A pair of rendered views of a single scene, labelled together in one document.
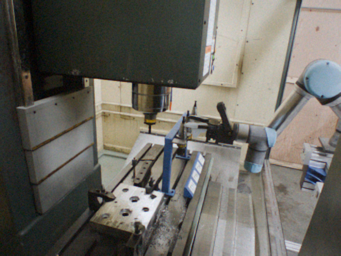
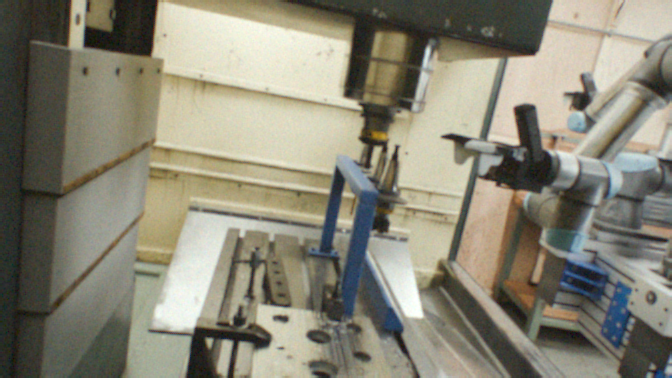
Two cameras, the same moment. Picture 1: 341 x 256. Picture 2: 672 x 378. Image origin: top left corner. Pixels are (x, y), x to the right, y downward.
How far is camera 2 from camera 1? 0.59 m
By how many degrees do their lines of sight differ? 25
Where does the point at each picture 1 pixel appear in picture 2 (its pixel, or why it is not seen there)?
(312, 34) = not seen: hidden behind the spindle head
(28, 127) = (68, 114)
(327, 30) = not seen: hidden behind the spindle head
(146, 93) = (406, 60)
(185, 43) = not seen: outside the picture
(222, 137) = (525, 178)
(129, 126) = (162, 195)
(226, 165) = (389, 274)
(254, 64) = (443, 76)
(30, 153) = (49, 206)
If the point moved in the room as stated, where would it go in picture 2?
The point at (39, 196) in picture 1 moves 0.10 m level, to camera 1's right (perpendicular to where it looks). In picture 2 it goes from (42, 358) to (123, 354)
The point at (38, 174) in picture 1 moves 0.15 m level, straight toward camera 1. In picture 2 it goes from (55, 278) to (116, 327)
